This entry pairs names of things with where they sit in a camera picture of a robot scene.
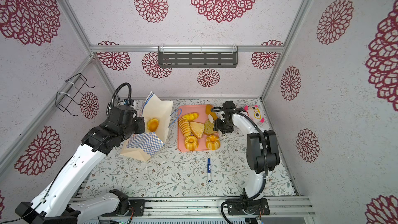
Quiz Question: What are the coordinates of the metal base rail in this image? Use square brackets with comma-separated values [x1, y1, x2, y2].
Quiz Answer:
[83, 196, 316, 224]

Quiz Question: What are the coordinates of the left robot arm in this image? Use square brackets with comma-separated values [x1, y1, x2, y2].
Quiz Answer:
[15, 83, 145, 224]

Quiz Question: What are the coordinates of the checkered paper bag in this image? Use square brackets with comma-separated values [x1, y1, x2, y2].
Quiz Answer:
[120, 92, 182, 162]

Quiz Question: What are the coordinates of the pink tray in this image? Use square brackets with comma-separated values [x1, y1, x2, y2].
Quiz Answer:
[178, 105, 221, 152]

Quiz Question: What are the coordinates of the black wire rack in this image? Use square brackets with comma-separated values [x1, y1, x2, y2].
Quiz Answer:
[55, 73, 95, 117]

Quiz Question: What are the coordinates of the triangular sandwich bread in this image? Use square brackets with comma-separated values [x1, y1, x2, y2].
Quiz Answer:
[189, 121, 204, 139]

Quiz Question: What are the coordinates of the pink plush toy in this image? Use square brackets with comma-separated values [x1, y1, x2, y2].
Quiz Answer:
[244, 105, 265, 123]

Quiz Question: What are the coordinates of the yellow twisted bread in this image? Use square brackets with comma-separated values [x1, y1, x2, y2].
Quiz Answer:
[183, 113, 199, 122]

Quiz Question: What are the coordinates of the ridged spiral bread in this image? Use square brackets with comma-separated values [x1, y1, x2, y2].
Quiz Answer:
[178, 117, 192, 137]

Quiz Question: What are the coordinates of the toast slice bread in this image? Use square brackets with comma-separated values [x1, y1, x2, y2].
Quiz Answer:
[204, 120, 217, 136]

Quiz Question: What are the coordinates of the grey wall shelf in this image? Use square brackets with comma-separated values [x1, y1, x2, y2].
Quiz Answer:
[157, 46, 239, 68]

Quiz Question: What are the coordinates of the long brown bread loaf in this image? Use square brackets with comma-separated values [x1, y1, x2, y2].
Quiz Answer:
[205, 104, 218, 120]

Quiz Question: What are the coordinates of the blue marker pen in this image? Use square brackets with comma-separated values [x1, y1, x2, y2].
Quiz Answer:
[207, 158, 212, 183]

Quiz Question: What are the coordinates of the bundt bread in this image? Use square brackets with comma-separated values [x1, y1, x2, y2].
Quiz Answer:
[205, 135, 221, 150]
[184, 135, 199, 151]

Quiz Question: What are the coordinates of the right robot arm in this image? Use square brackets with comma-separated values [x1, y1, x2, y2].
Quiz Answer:
[210, 101, 280, 224]

